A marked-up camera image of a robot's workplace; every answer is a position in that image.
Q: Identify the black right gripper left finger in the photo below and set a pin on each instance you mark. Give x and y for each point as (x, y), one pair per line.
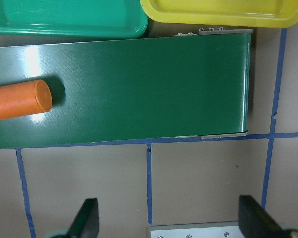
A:
(86, 223)

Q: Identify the yellow plastic tray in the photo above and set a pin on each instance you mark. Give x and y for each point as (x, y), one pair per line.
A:
(250, 13)

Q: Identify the plain orange cylinder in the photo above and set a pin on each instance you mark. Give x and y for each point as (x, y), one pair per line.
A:
(26, 98)

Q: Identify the green plastic tray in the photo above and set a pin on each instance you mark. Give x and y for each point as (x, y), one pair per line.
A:
(101, 19)

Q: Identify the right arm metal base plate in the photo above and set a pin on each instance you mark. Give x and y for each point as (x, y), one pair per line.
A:
(200, 230)

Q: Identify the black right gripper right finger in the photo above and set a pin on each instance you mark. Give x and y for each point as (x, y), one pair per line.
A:
(254, 221)

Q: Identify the green conveyor belt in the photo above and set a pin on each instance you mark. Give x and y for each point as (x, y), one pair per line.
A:
(179, 86)

